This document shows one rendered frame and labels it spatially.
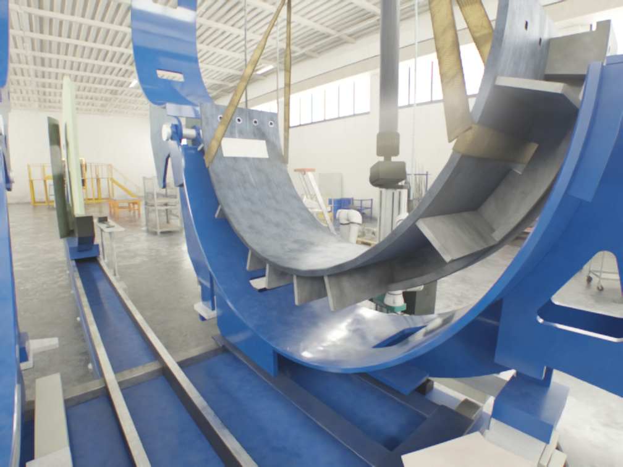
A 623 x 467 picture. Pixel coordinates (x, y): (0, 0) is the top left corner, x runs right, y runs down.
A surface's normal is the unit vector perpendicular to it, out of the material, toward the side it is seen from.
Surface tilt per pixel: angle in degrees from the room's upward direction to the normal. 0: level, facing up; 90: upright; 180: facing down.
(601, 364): 90
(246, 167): 65
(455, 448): 0
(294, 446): 0
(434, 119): 90
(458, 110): 78
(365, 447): 0
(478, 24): 99
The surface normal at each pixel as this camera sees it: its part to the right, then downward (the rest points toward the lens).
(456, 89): -0.93, -0.17
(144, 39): 0.64, -0.10
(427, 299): 0.51, 0.15
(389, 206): -0.86, 0.09
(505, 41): 0.63, 0.32
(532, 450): 0.00, -0.98
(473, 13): -0.64, 0.29
